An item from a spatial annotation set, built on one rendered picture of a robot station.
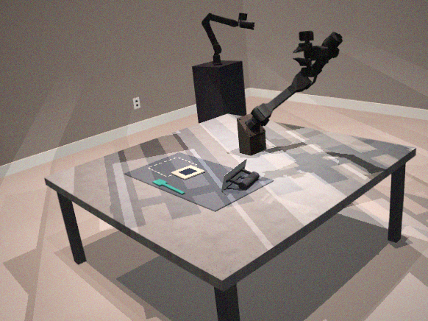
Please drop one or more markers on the tan tile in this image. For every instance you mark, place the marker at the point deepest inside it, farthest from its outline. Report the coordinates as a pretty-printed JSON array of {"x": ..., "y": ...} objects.
[{"x": 187, "y": 172}]

